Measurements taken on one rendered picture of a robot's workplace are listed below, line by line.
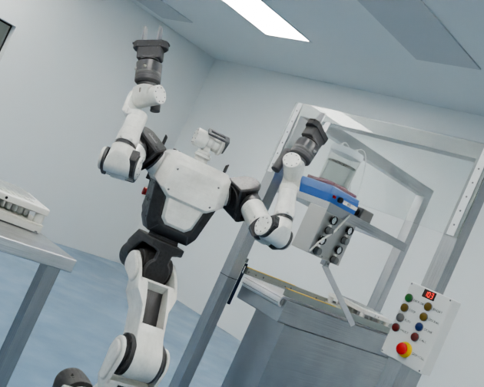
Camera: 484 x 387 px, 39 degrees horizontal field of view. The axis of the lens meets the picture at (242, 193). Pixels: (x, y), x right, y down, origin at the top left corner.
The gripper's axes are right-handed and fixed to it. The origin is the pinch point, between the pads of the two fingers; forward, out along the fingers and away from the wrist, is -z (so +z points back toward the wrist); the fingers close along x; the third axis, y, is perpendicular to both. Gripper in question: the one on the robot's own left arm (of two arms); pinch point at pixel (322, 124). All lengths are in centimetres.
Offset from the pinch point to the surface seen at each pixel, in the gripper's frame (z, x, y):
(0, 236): 112, 77, -7
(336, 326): 36, -98, 12
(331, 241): 17, -56, 9
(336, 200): 1.9, -46.6, 11.5
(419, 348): 57, -37, -56
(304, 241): 25, -48, 15
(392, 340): 57, -39, -46
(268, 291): 46, -60, 27
